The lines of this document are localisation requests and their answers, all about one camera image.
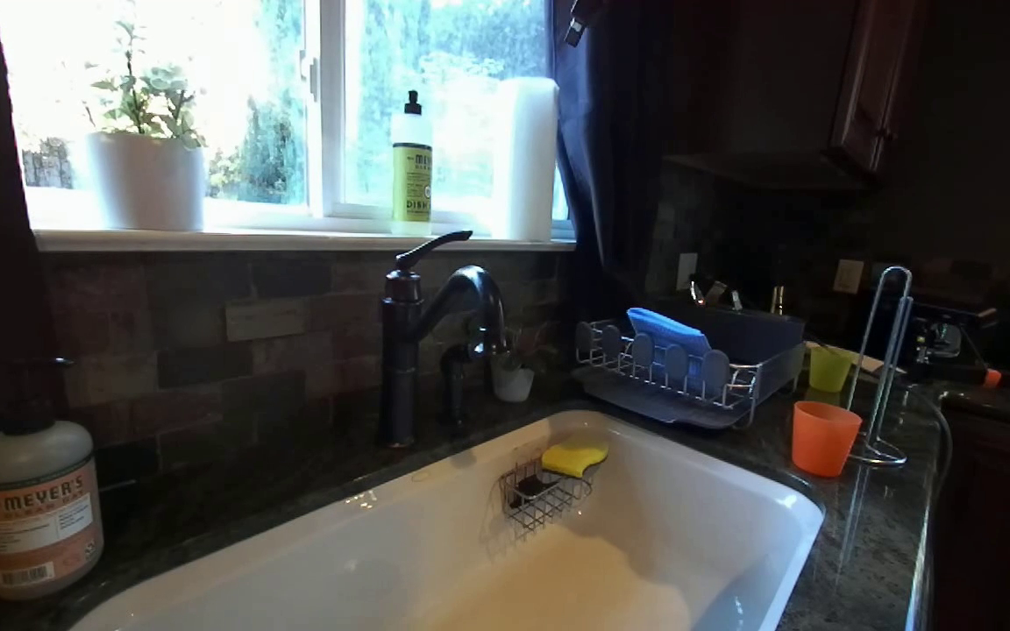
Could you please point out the white paper towel roll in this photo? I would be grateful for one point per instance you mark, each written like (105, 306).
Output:
(530, 158)

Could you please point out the small white cup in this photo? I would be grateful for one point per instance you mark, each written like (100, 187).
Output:
(512, 385)

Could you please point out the dark bronze faucet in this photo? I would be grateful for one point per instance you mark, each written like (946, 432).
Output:
(402, 351)

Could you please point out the yellow sponge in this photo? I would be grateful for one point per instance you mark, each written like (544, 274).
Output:
(571, 456)

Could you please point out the green label soap bottle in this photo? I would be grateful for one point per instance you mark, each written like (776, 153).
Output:
(411, 175)

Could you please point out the steel dish drying rack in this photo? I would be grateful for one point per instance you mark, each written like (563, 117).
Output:
(690, 389)

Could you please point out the navy blue curtain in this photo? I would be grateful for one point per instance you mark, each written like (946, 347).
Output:
(611, 143)

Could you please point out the white kitchen sink basin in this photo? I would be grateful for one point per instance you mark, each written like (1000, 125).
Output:
(437, 549)

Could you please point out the green plastic cup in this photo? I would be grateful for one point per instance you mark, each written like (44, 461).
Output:
(828, 368)

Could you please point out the orange plastic cup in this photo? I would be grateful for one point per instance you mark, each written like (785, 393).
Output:
(825, 439)

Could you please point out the white plant pot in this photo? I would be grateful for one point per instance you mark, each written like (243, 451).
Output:
(146, 180)

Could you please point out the green potted plant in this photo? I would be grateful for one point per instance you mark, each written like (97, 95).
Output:
(148, 101)

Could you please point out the small orange knob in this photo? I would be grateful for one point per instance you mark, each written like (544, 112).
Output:
(988, 378)

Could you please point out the round cleanser canister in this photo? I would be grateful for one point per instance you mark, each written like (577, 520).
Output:
(35, 514)

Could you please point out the wall outlet plate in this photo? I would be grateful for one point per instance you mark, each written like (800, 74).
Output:
(849, 274)
(683, 271)

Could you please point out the white window frame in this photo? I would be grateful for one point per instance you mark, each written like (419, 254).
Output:
(333, 117)

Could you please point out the dark wooden wall cabinet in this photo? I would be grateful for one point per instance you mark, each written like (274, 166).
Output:
(785, 92)

